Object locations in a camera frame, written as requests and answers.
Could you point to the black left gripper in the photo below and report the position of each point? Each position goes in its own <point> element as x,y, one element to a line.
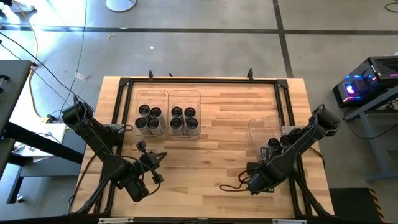
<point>148,163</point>

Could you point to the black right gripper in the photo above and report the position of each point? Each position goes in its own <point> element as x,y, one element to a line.
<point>259,165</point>

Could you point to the white can red band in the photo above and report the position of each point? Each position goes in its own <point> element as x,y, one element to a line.
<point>285,140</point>
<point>273,142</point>

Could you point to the clear plastic bin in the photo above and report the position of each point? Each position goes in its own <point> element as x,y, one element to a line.
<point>152,96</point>
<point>261,130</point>
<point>185,96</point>

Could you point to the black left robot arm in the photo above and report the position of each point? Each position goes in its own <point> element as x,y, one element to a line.
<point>99,140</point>

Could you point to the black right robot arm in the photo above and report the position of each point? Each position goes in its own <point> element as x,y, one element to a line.
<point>298,146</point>

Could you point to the black table clamp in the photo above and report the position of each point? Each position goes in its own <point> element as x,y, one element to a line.
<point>249,73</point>
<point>150,74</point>

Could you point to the black box hazard stripes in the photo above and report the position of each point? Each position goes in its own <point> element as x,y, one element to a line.
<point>351,205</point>

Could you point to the white box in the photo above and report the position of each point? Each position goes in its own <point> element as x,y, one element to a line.
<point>53,137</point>

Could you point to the white floor tag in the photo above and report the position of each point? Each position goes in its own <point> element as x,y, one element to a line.
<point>78,76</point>

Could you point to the grey-legged side table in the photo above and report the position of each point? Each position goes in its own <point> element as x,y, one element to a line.
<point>373,140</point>

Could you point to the black computer tower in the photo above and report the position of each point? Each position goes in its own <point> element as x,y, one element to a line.
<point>357,87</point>

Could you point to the yellow tape scrap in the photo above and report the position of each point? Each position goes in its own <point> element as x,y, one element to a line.
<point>112,36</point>

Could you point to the white round floor base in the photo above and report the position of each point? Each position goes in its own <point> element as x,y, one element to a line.
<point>121,4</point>

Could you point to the dark grey desk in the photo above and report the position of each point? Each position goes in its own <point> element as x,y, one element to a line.
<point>14,87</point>

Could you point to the person's shoe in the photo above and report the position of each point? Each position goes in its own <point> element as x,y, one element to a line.
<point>23,7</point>

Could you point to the white metal bracket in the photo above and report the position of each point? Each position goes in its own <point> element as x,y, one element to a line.
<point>287,129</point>

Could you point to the white hinge bracket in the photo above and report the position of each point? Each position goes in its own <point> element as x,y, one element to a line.
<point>289,221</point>
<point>115,220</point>

